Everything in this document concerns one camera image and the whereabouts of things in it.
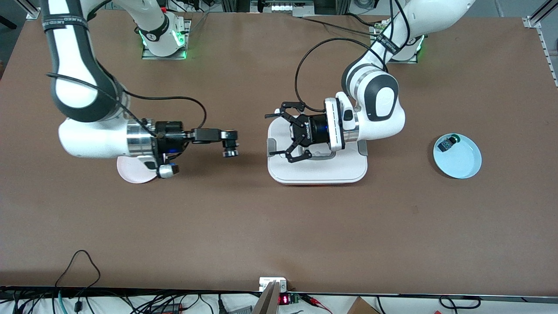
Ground green button switch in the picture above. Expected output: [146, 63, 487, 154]
[438, 135, 462, 152]

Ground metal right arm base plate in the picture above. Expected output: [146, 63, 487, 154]
[141, 20, 191, 60]

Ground small white box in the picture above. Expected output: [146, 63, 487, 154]
[259, 277, 287, 292]

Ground black looped cable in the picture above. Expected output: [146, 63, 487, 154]
[54, 249, 102, 301]

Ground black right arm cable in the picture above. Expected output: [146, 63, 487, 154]
[46, 72, 208, 137]

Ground light blue round plate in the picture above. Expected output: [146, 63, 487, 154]
[433, 133, 482, 179]

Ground white lunch box grey clips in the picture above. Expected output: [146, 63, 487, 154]
[266, 115, 368, 186]

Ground aluminium frame profile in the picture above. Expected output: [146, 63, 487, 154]
[13, 0, 42, 20]
[522, 0, 558, 88]

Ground black cable behind table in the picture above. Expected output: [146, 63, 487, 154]
[300, 12, 384, 38]

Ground brown cardboard piece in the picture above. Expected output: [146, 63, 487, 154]
[347, 297, 380, 314]

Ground silver power strip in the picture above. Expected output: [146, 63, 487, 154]
[251, 0, 314, 17]

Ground grey wedge bracket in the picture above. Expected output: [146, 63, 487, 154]
[252, 280, 282, 314]

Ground thin black cable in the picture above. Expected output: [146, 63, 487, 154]
[439, 296, 482, 310]

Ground pink round plate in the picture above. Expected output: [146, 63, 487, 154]
[116, 156, 160, 184]

